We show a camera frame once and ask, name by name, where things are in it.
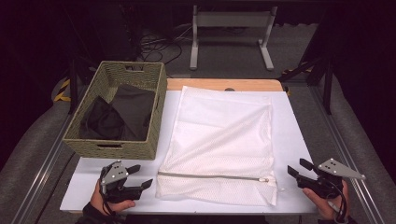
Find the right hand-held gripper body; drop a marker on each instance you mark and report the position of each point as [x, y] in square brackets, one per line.
[333, 169]

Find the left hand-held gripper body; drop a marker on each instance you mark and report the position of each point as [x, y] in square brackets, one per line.
[113, 174]

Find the green woven basket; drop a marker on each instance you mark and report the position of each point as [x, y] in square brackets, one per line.
[130, 151]

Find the black garment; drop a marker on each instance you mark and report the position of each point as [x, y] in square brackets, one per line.
[99, 121]

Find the dark grey garment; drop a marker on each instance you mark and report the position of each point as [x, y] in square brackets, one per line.
[134, 105]

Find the white mesh laundry bag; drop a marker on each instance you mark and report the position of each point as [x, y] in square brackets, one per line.
[218, 133]

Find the person's left hand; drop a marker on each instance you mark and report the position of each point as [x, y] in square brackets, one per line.
[98, 202]

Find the person's right hand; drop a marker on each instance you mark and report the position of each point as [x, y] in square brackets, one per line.
[325, 207]

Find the white table mat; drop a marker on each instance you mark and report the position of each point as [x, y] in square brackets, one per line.
[292, 130]

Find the black metal stand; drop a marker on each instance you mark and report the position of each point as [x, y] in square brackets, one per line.
[73, 87]
[327, 90]

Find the yellow black floor tape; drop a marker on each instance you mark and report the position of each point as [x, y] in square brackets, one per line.
[288, 71]
[63, 85]

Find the dark round table grommet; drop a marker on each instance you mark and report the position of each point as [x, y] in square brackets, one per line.
[229, 89]

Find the white metal stand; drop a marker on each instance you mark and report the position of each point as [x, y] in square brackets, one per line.
[232, 19]

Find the metal floor rail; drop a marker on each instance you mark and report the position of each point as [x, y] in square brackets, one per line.
[342, 149]
[40, 177]

